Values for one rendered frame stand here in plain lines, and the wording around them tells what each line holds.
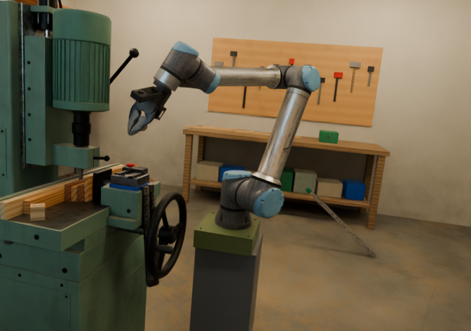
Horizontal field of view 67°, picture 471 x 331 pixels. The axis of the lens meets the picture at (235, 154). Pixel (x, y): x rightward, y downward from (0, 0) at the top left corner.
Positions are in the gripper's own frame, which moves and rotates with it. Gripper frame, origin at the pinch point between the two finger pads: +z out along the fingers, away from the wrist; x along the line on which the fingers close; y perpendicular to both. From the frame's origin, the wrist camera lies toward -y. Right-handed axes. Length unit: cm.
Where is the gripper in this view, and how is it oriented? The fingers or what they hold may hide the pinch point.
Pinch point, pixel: (130, 131)
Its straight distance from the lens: 130.7
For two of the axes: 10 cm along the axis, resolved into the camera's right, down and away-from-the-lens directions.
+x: -8.1, -5.3, 2.4
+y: 2.1, 1.2, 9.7
